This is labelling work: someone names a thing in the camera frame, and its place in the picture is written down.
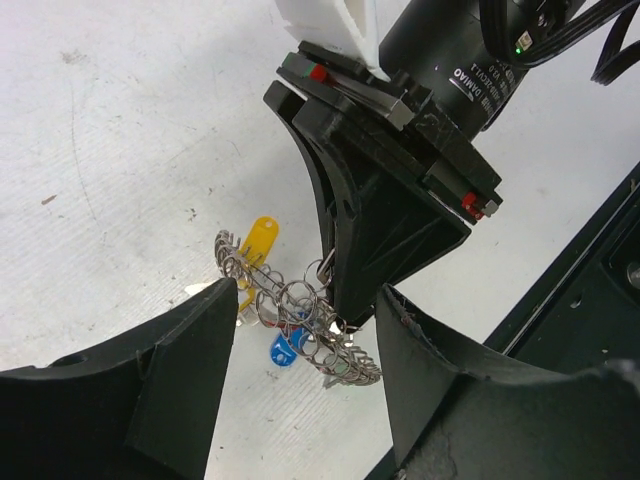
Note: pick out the blue key tag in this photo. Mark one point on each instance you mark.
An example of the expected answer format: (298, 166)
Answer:
(285, 350)

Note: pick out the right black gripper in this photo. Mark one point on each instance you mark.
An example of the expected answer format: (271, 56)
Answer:
(378, 224)

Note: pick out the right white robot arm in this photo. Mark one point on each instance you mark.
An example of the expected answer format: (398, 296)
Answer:
(473, 56)

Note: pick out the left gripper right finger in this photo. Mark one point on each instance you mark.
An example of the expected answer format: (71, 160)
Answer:
(460, 410)

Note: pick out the yellow key tag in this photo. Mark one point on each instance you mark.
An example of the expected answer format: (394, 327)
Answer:
(260, 240)

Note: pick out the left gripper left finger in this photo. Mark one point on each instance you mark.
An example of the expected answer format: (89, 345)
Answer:
(141, 405)

